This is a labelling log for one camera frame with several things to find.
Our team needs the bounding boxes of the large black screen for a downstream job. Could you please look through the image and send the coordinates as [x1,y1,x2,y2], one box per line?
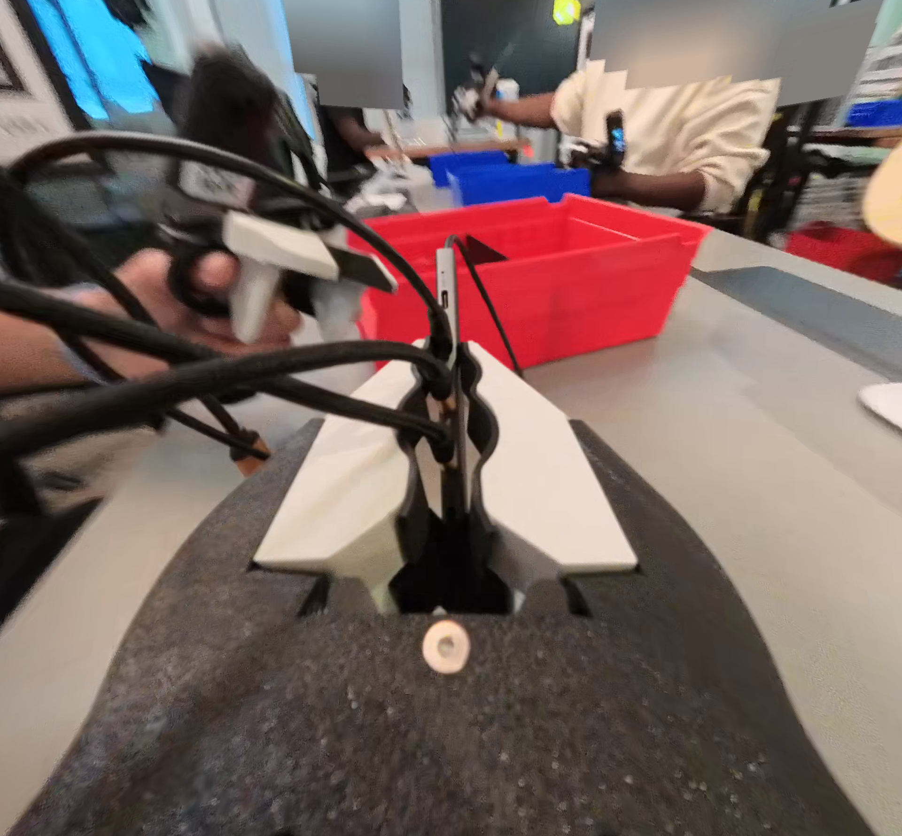
[437,0,600,97]

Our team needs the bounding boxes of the grey USB hub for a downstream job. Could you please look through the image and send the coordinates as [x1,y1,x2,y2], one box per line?
[430,233,524,520]

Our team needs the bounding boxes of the wooden table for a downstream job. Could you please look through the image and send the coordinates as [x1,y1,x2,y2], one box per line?
[366,139,529,161]

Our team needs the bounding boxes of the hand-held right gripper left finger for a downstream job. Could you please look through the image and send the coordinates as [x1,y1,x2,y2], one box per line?
[252,341,434,612]

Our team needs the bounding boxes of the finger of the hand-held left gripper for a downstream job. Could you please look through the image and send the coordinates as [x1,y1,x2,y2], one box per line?
[309,283,369,344]
[220,210,400,294]

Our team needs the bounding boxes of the black hand-held device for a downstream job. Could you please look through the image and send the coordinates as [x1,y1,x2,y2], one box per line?
[454,57,519,122]
[564,110,628,171]

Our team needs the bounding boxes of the red storage bin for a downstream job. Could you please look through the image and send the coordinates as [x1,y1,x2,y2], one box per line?
[785,223,902,284]
[349,194,713,368]

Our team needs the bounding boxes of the white sign black pattern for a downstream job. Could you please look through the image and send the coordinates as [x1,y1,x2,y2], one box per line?
[0,0,71,147]

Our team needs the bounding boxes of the black cable blue plugs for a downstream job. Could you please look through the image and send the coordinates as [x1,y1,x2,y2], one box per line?
[3,132,455,365]

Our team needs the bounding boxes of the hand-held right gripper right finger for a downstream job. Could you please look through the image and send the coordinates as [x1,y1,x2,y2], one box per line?
[461,341,640,612]

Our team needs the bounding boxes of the person's left hand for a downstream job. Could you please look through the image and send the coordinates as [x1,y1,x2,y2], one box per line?
[74,248,305,359]

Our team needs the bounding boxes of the grey desk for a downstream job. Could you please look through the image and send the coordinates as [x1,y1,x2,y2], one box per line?
[0,216,902,836]

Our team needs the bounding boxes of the person's left forearm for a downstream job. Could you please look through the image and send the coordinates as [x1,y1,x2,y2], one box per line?
[0,311,93,386]

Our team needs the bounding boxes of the blue storage bin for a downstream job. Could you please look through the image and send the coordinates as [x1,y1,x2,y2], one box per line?
[428,151,510,187]
[447,163,593,206]

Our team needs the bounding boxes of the white stand with black board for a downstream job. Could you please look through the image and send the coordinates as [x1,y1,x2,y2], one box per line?
[858,146,902,428]

